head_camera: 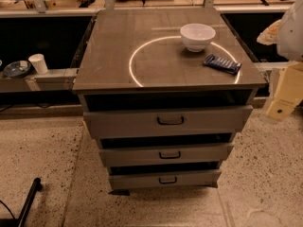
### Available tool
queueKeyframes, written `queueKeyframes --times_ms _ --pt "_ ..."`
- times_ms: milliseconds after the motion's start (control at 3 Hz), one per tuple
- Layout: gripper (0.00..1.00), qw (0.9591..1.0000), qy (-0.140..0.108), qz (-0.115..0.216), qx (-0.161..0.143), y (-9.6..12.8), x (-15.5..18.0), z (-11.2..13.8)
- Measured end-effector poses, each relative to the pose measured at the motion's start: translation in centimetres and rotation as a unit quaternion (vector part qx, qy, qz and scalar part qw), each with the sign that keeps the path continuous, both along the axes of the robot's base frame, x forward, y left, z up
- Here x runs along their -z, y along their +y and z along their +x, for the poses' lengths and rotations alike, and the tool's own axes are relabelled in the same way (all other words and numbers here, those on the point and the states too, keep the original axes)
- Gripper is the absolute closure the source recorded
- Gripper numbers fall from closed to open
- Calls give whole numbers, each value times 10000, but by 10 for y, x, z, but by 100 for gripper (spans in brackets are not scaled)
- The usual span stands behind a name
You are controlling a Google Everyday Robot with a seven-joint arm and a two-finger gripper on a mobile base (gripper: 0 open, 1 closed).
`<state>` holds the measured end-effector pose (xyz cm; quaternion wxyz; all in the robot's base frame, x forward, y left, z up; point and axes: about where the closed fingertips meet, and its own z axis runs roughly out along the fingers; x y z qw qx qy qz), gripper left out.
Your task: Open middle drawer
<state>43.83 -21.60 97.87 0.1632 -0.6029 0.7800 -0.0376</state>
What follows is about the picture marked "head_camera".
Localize white paper cup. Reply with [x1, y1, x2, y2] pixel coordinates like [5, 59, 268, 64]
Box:
[28, 54, 48, 74]

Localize grey top drawer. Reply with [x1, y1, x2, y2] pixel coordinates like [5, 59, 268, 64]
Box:
[83, 106, 253, 139]

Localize black floor cable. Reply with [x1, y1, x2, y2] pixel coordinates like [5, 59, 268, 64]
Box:
[0, 200, 17, 220]

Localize dark blue snack packet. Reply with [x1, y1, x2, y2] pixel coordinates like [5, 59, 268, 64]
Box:
[204, 54, 241, 75]

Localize grey drawer cabinet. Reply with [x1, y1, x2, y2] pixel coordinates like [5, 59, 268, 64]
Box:
[72, 7, 269, 197]

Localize white ceramic bowl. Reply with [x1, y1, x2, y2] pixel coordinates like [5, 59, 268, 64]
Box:
[180, 24, 216, 52]

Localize grey drawer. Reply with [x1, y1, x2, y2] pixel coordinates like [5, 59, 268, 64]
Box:
[83, 106, 253, 139]
[109, 169, 221, 190]
[99, 143, 234, 167]

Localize grey bottom drawer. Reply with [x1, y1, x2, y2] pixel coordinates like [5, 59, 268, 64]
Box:
[109, 169, 221, 190]

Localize black stand leg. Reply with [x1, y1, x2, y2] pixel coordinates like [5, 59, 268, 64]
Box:
[0, 178, 43, 227]

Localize dark round plate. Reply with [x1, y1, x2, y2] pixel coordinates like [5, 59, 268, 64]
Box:
[3, 61, 31, 79]

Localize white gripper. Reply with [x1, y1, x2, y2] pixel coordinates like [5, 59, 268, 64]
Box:
[257, 20, 303, 121]

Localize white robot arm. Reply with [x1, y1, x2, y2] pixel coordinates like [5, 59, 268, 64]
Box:
[257, 0, 303, 121]

